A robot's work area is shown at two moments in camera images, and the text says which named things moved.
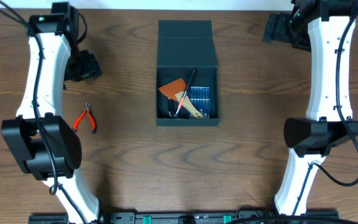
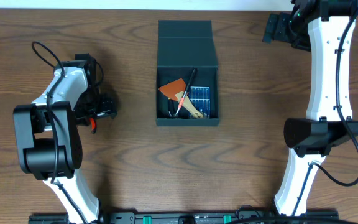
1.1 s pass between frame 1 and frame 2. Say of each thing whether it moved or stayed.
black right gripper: stayed
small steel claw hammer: moved
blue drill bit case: stayed
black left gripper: moved
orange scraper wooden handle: stayed
